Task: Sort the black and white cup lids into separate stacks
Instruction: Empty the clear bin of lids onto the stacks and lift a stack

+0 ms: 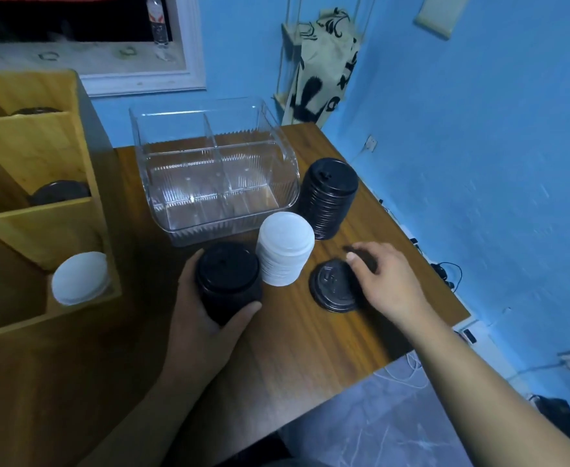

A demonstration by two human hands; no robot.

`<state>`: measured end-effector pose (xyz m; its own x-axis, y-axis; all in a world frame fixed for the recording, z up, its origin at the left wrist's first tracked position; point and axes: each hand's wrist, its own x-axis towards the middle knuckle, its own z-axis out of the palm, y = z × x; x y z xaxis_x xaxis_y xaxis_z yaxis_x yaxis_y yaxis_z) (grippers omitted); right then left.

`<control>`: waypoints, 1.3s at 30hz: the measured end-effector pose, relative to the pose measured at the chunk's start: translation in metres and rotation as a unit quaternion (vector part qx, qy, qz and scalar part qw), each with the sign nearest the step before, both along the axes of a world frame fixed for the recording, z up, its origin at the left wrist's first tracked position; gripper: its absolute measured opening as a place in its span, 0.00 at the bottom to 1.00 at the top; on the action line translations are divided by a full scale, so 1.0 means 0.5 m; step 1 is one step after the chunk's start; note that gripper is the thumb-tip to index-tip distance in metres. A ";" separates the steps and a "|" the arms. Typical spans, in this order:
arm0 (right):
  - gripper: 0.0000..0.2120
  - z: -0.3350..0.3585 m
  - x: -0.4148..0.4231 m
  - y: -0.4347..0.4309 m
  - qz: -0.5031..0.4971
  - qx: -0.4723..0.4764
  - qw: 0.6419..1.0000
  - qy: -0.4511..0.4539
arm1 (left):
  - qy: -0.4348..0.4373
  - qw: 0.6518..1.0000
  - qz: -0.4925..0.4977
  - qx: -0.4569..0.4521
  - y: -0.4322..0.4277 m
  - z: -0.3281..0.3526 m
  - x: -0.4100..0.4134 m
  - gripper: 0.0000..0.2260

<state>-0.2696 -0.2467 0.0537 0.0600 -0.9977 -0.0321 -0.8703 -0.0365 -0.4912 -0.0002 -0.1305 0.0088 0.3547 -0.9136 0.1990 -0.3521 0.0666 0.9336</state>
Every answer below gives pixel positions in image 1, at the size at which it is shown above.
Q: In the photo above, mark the person's right thumb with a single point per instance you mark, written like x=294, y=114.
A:
x=357, y=272

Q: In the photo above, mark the person's right hand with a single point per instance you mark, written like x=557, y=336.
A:
x=389, y=282

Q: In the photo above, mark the beige wall panel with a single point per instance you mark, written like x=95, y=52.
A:
x=443, y=14

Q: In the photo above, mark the person's left thumb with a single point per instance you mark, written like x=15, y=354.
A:
x=241, y=316

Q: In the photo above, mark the person's left hand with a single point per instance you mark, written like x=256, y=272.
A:
x=195, y=335

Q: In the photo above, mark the short stack of black lids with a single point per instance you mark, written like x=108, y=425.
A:
x=226, y=282

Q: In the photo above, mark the stack of white cup lids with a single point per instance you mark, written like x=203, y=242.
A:
x=285, y=247

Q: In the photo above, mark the white lids in wooden organizer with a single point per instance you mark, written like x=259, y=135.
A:
x=80, y=279

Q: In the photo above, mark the white power strip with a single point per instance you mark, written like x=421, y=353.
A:
x=469, y=333

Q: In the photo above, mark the beige black patterned cloth bag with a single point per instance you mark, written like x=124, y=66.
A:
x=321, y=68

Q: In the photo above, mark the person's left forearm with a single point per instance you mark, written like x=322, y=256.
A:
x=168, y=423

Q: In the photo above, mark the person's right forearm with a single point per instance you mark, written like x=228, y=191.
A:
x=484, y=393

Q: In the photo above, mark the wooden compartment organizer box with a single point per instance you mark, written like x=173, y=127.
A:
x=32, y=160

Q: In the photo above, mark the black lids in wooden organizer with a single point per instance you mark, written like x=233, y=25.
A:
x=36, y=111
x=60, y=192

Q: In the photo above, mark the white window frame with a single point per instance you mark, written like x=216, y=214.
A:
x=134, y=68

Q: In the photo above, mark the clear plastic divided organizer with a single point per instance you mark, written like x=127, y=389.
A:
x=217, y=179

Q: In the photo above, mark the single black cup lid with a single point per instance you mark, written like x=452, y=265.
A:
x=333, y=286

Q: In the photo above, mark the clear plastic bottle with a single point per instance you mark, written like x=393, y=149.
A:
x=157, y=21

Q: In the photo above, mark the tall stack of black lids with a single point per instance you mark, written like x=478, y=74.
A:
x=328, y=199

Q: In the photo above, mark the white wall socket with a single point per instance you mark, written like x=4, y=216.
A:
x=371, y=143

